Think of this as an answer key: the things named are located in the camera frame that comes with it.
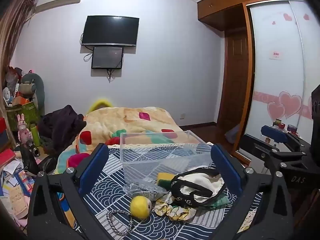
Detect green cloth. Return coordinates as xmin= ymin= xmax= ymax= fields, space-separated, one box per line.
xmin=200 ymin=194 xmax=232 ymax=209

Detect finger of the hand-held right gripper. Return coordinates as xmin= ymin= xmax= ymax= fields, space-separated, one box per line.
xmin=261 ymin=125 xmax=312 ymax=153
xmin=240 ymin=134 xmax=307 ymax=178

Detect small black wall monitor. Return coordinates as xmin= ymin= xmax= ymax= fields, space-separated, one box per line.
xmin=91 ymin=46 xmax=124 ymax=70

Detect grey plush toy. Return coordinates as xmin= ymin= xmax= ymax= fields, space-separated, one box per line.
xmin=19 ymin=73 xmax=45 ymax=117

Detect white cloth with black trim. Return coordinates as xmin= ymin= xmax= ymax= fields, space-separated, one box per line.
xmin=170 ymin=166 xmax=227 ymax=208

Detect yellow fuzzy object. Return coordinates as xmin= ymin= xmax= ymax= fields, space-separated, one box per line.
xmin=86 ymin=98 xmax=114 ymax=117

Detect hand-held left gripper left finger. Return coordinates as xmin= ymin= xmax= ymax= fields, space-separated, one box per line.
xmin=27 ymin=143 xmax=110 ymax=240

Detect brown curtain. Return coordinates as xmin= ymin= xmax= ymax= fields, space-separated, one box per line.
xmin=0 ymin=0 xmax=38 ymax=105

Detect clear plastic storage box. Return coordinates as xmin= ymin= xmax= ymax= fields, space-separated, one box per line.
xmin=119 ymin=130 xmax=213 ymax=188

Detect brown wooden door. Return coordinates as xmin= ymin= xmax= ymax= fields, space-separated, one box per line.
xmin=217 ymin=29 xmax=253 ymax=133

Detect wooden wardrobe with heart doors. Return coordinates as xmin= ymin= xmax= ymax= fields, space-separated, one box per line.
xmin=197 ymin=0 xmax=320 ymax=166

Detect red book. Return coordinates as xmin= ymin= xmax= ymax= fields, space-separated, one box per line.
xmin=0 ymin=149 xmax=16 ymax=166

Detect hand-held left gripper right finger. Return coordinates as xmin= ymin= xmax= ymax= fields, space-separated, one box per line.
xmin=209 ymin=143 xmax=293 ymax=240

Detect green bottle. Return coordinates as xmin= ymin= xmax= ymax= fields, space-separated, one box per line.
xmin=30 ymin=123 xmax=41 ymax=147

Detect pile of papers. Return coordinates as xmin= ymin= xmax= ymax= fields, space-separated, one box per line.
xmin=0 ymin=160 xmax=36 ymax=230

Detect green cardboard box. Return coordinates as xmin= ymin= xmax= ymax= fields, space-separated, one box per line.
xmin=5 ymin=101 xmax=42 ymax=132

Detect dark clothes pile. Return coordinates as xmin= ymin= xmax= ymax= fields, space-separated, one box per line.
xmin=37 ymin=104 xmax=87 ymax=155

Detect crumpled clear plastic wrap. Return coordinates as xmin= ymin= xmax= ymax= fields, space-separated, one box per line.
xmin=123 ymin=180 xmax=168 ymax=201

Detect pink rabbit figure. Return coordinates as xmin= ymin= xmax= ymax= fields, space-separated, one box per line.
xmin=17 ymin=114 xmax=33 ymax=145

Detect black wall television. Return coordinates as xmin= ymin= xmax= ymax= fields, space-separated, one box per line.
xmin=80 ymin=15 xmax=140 ymax=47

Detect black white braided cord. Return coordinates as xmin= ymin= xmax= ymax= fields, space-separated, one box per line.
xmin=106 ymin=209 xmax=134 ymax=236

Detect blue wave pattern bed sheet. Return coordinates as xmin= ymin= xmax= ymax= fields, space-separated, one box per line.
xmin=54 ymin=144 xmax=263 ymax=240

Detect black flashlight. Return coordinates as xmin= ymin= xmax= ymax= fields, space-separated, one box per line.
xmin=26 ymin=140 xmax=41 ymax=157

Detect colourful patterned blanket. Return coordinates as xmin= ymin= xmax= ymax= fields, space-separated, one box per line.
xmin=54 ymin=106 xmax=186 ymax=228

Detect yellow plush ball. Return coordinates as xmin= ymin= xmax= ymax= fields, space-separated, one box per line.
xmin=129 ymin=195 xmax=152 ymax=218

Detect red box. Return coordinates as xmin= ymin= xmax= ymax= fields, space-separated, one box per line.
xmin=0 ymin=117 xmax=11 ymax=153

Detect yellow green sponge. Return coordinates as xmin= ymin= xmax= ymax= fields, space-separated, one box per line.
xmin=157 ymin=172 xmax=179 ymax=188

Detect yellow floral scrunchie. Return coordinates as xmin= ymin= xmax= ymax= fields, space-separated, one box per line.
xmin=153 ymin=192 xmax=198 ymax=221

